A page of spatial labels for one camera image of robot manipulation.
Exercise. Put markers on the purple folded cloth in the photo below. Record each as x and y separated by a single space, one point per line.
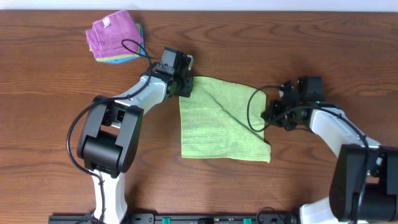
106 35

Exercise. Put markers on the green microfiber cloth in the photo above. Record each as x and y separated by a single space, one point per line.
223 120

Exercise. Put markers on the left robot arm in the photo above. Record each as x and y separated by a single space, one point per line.
110 136

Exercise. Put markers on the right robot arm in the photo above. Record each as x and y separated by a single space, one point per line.
364 183

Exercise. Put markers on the light green folded cloth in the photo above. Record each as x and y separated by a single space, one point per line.
122 58

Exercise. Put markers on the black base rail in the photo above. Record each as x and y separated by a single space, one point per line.
262 218

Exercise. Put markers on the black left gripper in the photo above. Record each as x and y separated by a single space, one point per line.
189 84

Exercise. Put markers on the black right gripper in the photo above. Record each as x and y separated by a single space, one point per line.
270 114

